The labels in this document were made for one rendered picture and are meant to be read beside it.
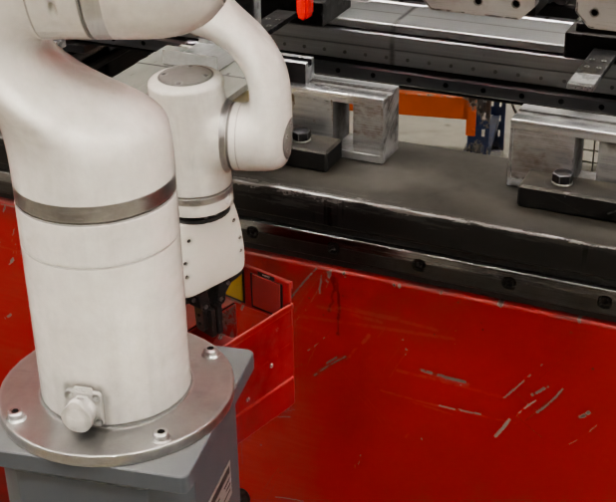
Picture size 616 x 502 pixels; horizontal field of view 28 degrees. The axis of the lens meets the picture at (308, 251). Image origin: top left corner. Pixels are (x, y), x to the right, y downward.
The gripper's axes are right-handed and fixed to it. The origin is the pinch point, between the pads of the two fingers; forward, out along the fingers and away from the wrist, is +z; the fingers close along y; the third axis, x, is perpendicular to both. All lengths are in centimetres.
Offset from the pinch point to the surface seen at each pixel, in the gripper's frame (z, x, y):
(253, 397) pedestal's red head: 8.1, 7.7, 0.2
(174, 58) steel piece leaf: -20.8, -27.8, -19.1
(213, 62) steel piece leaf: -20.9, -22.1, -21.3
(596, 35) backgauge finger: -20, 9, -64
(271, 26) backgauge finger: -19, -30, -39
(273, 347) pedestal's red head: 3.0, 7.1, -3.9
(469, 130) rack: 62, -97, -166
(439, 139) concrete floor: 90, -138, -200
